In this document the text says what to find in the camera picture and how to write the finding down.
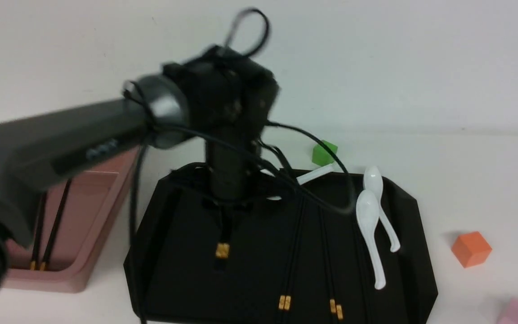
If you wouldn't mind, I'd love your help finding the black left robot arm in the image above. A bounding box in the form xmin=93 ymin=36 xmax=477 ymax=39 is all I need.
xmin=0 ymin=45 xmax=279 ymax=286

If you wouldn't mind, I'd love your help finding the green cube block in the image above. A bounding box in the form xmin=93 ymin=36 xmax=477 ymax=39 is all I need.
xmin=311 ymin=141 xmax=339 ymax=167

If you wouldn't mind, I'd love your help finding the black chopstick pair right one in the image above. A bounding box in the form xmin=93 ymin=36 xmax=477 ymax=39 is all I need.
xmin=317 ymin=205 xmax=338 ymax=324

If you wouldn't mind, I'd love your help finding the orange cube block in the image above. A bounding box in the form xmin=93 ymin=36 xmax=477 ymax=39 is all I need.
xmin=451 ymin=231 xmax=492 ymax=268

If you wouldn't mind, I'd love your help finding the black chopstick pair right two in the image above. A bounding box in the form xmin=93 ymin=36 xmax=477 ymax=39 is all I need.
xmin=322 ymin=211 xmax=345 ymax=324

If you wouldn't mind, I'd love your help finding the pink plastic bin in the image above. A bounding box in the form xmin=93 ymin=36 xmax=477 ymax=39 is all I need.
xmin=3 ymin=149 xmax=137 ymax=293

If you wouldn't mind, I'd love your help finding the black cable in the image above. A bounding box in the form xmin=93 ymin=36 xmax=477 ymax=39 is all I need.
xmin=124 ymin=8 xmax=358 ymax=324

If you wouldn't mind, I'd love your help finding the black chopstick pair left one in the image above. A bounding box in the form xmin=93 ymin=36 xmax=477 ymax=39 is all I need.
xmin=277 ymin=198 xmax=305 ymax=324

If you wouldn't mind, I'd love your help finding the white ceramic spoon front right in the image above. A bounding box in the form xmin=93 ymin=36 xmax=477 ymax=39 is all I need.
xmin=355 ymin=189 xmax=386 ymax=290

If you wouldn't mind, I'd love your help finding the white ceramic spoon rear right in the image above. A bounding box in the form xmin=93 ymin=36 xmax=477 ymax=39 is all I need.
xmin=363 ymin=166 xmax=401 ymax=253

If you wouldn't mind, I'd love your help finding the black plastic tray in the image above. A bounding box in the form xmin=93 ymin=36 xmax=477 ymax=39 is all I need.
xmin=124 ymin=162 xmax=438 ymax=324

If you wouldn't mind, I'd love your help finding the black chopstick in bin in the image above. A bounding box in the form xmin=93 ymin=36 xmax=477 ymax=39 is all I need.
xmin=30 ymin=192 xmax=48 ymax=270
xmin=39 ymin=178 xmax=73 ymax=271

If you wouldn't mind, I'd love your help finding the black chopstick pair two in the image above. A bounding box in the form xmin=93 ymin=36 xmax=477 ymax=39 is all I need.
xmin=281 ymin=200 xmax=308 ymax=324
xmin=322 ymin=211 xmax=345 ymax=324

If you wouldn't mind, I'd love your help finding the white ceramic spoon long handle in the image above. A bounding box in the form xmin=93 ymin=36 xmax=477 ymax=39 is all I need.
xmin=266 ymin=164 xmax=336 ymax=201

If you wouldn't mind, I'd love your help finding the black chopstick gold band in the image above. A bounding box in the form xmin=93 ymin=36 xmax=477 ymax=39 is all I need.
xmin=215 ymin=198 xmax=232 ymax=270

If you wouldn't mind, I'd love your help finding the black chopstick pair one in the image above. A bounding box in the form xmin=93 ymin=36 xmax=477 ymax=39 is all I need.
xmin=317 ymin=205 xmax=338 ymax=324
xmin=277 ymin=198 xmax=305 ymax=324

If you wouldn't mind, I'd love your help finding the black chopstick pair left two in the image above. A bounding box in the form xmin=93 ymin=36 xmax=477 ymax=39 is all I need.
xmin=281 ymin=200 xmax=308 ymax=324

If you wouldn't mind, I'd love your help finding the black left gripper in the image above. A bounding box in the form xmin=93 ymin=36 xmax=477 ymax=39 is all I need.
xmin=163 ymin=45 xmax=280 ymax=200

